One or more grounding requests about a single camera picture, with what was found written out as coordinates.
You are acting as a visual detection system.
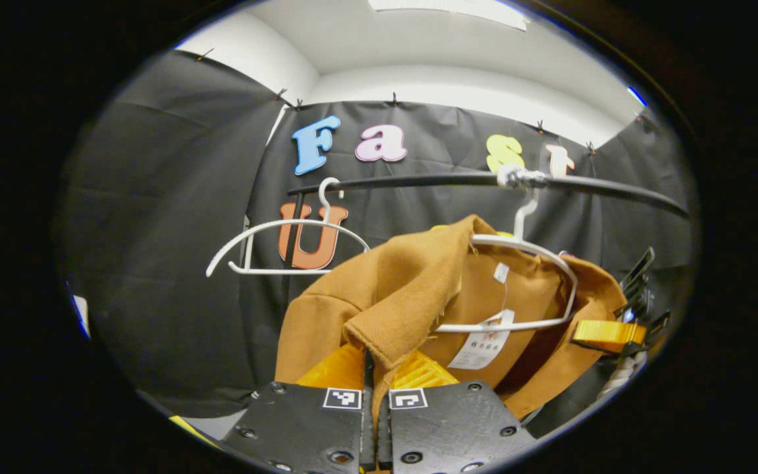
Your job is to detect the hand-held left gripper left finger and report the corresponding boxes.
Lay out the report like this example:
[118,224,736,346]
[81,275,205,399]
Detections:
[220,342,376,474]

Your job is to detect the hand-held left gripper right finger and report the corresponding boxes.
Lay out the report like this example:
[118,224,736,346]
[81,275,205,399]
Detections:
[376,349,539,474]

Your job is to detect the brown collared shirt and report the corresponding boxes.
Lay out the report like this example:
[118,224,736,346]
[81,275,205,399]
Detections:
[275,214,628,423]

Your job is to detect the white empty plastic hanger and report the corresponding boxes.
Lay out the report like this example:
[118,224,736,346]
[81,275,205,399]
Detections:
[206,177,372,278]

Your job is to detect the black clothes rack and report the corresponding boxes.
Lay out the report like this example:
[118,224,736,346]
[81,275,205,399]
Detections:
[286,170,690,271]

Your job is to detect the black backdrop cloth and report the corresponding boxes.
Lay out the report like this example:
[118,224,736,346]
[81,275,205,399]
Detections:
[57,49,699,419]

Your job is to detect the computer monitor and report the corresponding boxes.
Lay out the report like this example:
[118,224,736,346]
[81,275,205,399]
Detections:
[72,294,91,339]

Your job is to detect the large ceiling light panel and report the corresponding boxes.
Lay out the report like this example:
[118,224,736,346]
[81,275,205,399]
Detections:
[368,0,528,32]

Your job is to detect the white hanger taped to rail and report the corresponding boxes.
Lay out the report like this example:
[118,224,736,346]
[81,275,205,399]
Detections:
[435,165,579,334]

